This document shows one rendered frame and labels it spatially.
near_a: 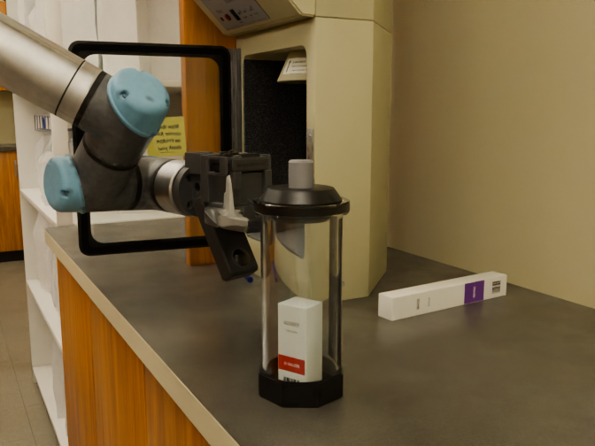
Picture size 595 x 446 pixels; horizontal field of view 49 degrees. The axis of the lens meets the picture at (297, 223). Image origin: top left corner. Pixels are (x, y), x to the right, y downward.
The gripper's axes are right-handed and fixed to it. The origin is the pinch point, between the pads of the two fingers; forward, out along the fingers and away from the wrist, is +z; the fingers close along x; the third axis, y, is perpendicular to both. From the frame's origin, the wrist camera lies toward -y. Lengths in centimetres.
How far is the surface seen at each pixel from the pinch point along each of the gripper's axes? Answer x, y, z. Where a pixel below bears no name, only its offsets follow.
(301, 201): -3.0, 3.1, 3.8
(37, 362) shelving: 63, -104, -245
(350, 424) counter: -2.0, -19.9, 10.3
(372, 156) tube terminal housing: 37.0, 5.0, -20.6
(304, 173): -0.7, 5.7, 1.8
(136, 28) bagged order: 63, 39, -143
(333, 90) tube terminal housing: 28.6, 15.9, -22.0
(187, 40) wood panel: 27, 27, -61
